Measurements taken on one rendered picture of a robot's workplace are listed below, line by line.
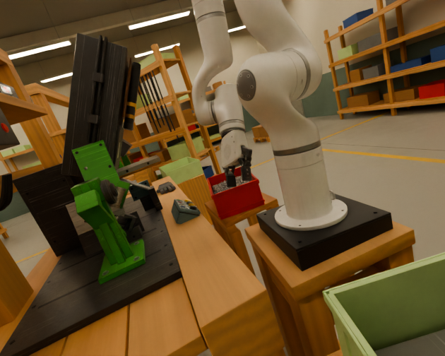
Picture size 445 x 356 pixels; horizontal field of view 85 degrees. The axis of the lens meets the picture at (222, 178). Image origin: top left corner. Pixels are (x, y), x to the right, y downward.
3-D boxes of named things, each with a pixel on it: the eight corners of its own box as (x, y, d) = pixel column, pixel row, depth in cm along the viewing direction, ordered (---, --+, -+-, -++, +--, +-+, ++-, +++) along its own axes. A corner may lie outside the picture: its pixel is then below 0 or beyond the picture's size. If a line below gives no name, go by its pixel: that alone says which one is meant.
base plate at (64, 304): (154, 190, 164) (152, 187, 164) (183, 276, 62) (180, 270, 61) (90, 216, 154) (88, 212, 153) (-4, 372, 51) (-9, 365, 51)
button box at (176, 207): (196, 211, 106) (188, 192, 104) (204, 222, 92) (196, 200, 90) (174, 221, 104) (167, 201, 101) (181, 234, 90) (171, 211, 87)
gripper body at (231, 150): (215, 136, 81) (218, 169, 79) (229, 123, 72) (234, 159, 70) (234, 138, 85) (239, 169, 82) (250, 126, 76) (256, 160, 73)
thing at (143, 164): (158, 159, 124) (156, 155, 124) (162, 163, 109) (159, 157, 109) (79, 189, 115) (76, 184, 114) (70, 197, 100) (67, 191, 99)
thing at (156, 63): (209, 201, 375) (148, 36, 313) (124, 206, 510) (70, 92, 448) (227, 186, 417) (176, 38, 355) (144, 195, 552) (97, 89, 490)
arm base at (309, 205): (321, 195, 78) (310, 138, 74) (365, 213, 59) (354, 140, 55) (265, 213, 75) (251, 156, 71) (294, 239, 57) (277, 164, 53)
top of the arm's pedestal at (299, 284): (328, 203, 87) (325, 193, 86) (416, 243, 57) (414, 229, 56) (247, 238, 83) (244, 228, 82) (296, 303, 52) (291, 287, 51)
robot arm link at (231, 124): (214, 130, 81) (215, 138, 80) (226, 118, 73) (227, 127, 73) (235, 132, 85) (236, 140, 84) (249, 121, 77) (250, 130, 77)
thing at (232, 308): (176, 193, 190) (169, 175, 186) (287, 347, 50) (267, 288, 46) (159, 200, 186) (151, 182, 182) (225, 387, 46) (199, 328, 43)
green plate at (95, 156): (127, 191, 101) (107, 144, 101) (124, 190, 93) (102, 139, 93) (99, 202, 98) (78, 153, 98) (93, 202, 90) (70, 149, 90)
